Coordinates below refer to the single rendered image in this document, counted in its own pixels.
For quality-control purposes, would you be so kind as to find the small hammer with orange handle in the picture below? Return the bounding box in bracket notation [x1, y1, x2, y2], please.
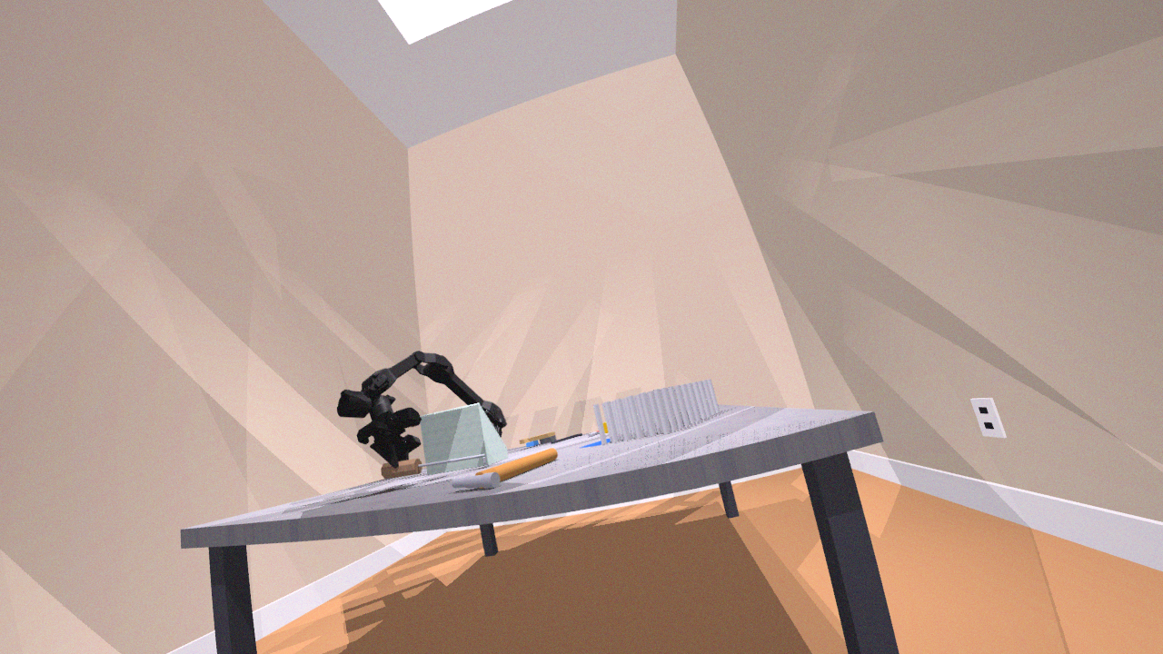
[452, 448, 558, 489]

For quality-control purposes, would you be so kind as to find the wooden-handled metal rod tool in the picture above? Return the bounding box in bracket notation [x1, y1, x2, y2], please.
[381, 454, 486, 479]

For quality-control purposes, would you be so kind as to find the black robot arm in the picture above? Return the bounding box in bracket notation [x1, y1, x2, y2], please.
[337, 351, 507, 438]

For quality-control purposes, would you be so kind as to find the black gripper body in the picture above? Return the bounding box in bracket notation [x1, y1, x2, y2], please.
[357, 410, 421, 453]

